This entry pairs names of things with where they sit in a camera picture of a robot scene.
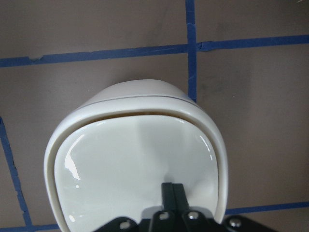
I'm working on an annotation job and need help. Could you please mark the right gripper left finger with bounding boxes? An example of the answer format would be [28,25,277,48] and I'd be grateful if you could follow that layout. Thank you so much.
[148,183,176,232]

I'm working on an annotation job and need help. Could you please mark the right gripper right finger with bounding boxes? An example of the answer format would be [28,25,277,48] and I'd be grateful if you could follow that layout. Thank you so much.
[172,184,214,232]

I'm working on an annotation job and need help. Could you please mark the white trash can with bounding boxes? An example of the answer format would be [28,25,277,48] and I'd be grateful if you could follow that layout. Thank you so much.
[44,79,228,232]

